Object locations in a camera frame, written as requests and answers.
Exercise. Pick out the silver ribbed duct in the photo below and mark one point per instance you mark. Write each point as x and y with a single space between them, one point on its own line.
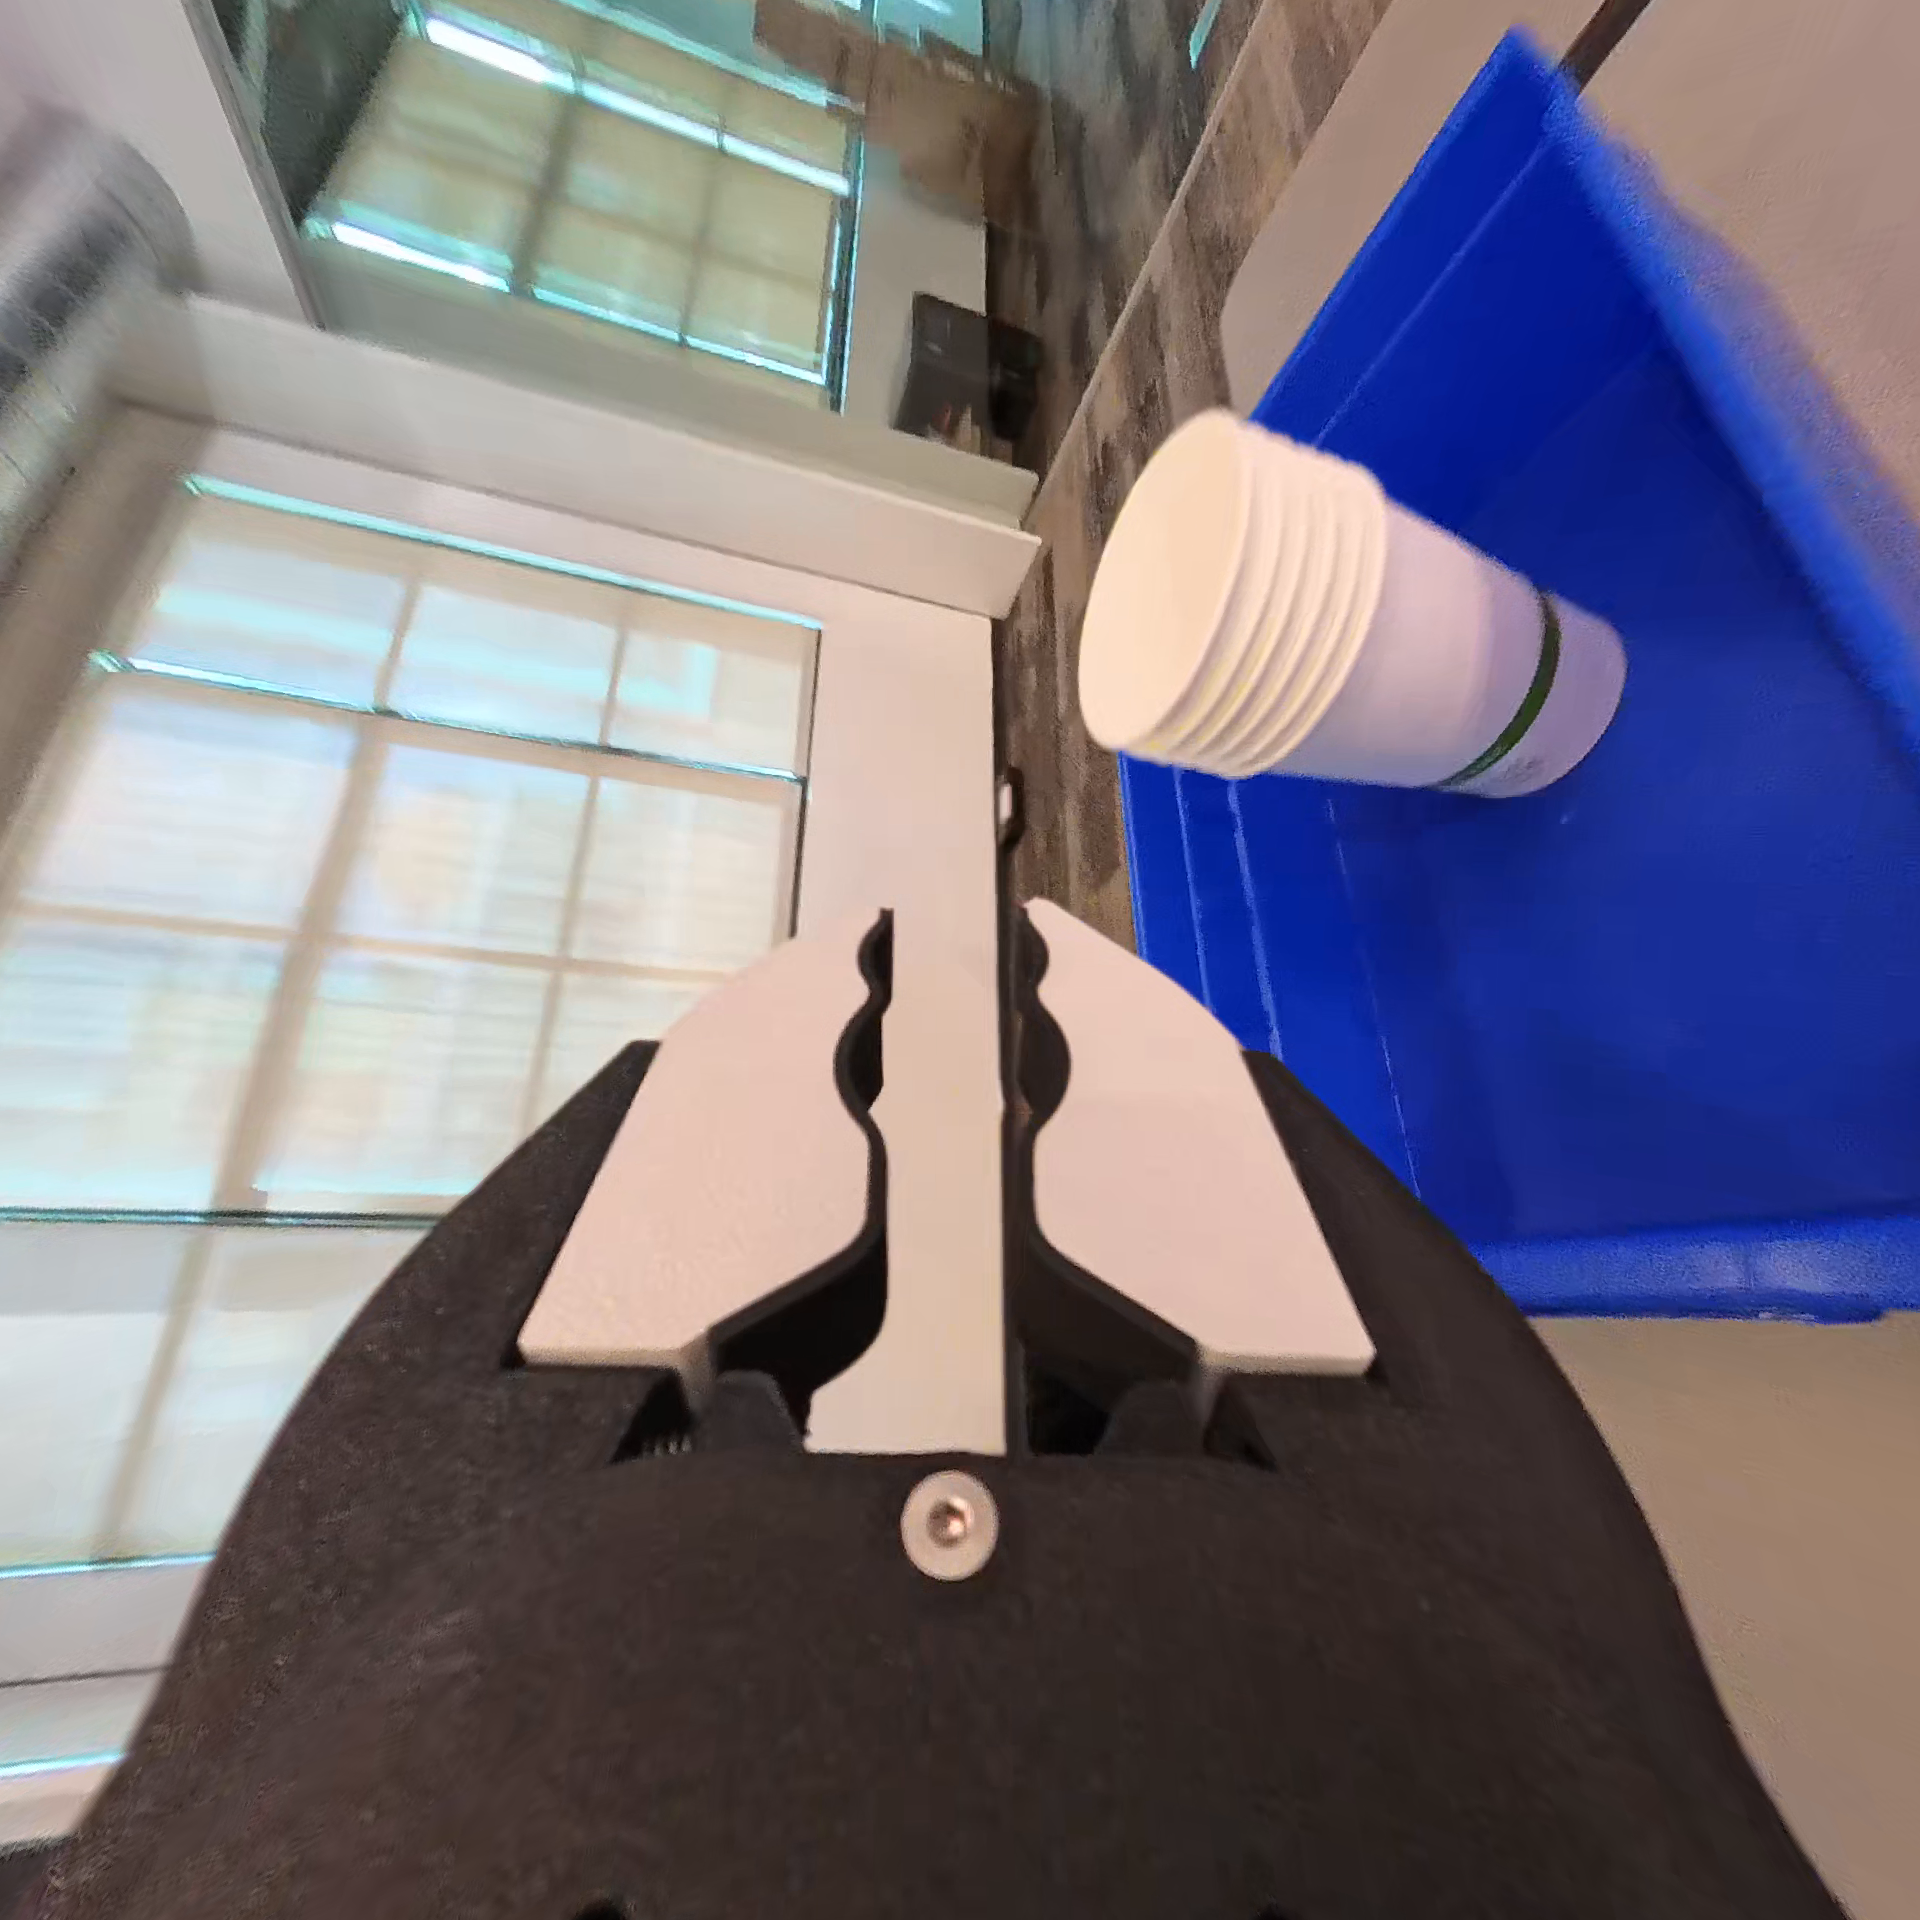
76 297

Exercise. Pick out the stack of white paper cups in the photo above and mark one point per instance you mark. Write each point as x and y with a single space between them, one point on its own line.
1425 660

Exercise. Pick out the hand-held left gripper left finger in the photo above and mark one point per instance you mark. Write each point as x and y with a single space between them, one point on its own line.
706 1188

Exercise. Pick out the blue plastic bin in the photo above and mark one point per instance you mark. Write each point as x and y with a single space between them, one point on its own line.
1574 1052

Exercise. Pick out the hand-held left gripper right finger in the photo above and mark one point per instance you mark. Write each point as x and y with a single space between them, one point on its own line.
1186 1188

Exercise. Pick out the dark low cabinet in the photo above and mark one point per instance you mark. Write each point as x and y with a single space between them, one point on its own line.
959 370

